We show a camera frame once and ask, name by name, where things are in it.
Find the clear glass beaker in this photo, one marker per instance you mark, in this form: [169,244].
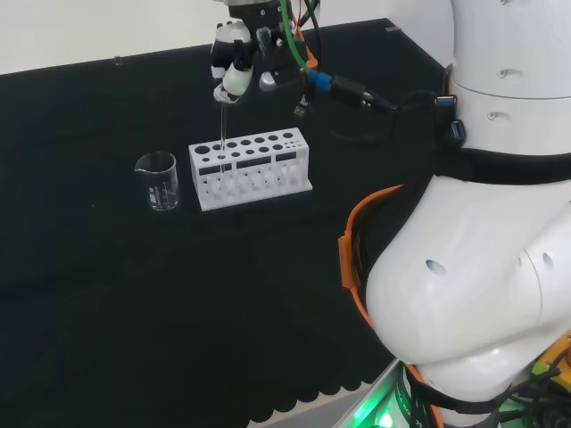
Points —
[163,197]

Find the black cloth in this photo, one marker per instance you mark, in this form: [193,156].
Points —
[134,290]

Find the clear glass rod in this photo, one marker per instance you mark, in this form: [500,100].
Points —
[222,129]

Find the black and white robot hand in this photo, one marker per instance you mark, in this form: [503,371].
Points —
[234,78]

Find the white test tube rack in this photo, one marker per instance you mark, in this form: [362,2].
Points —
[250,201]

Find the grey metal base plate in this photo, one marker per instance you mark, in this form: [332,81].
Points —
[357,403]

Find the clear tape piece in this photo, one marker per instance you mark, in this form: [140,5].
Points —
[391,29]
[118,60]

